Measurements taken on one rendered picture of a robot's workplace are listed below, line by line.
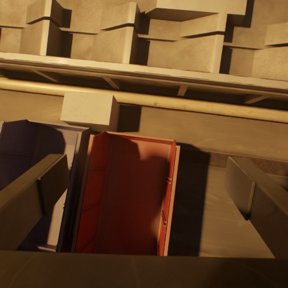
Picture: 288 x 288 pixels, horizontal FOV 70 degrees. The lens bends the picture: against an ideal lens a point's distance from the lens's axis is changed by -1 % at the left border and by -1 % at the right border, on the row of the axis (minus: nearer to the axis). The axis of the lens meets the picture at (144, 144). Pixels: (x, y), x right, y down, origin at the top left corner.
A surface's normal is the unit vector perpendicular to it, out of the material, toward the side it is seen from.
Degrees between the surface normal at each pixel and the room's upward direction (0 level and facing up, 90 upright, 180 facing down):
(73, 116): 0
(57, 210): 0
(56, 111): 0
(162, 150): 29
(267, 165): 16
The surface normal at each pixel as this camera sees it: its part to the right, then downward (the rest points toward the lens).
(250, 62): -0.09, 0.04
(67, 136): -0.13, 0.36
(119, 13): -0.58, -0.03
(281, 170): 0.01, -0.19
